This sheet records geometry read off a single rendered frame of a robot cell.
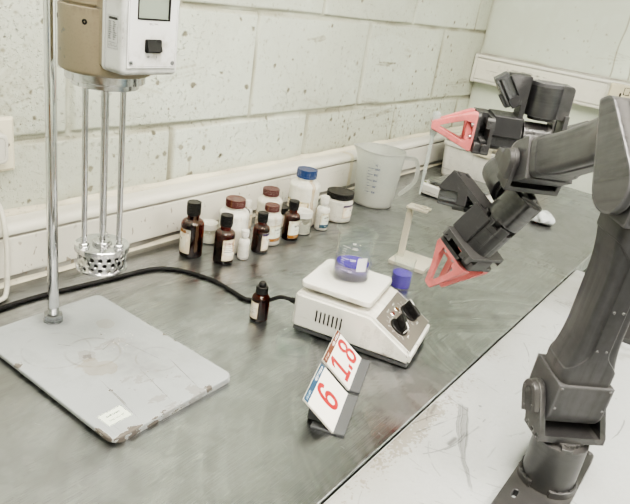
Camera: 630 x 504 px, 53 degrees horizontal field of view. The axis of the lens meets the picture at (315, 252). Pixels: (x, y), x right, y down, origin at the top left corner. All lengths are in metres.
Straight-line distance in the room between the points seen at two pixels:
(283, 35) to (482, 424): 0.95
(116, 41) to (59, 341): 0.44
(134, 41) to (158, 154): 0.60
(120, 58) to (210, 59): 0.63
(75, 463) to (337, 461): 0.30
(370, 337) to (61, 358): 0.44
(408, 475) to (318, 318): 0.31
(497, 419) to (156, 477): 0.47
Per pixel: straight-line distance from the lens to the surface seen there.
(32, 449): 0.80
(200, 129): 1.35
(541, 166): 0.87
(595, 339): 0.75
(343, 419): 0.86
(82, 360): 0.92
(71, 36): 0.76
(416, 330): 1.04
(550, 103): 1.17
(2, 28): 1.07
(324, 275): 1.03
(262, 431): 0.82
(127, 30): 0.71
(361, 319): 0.98
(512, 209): 0.95
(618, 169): 0.69
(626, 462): 0.98
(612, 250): 0.71
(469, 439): 0.90
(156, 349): 0.94
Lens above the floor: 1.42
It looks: 23 degrees down
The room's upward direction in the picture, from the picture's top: 9 degrees clockwise
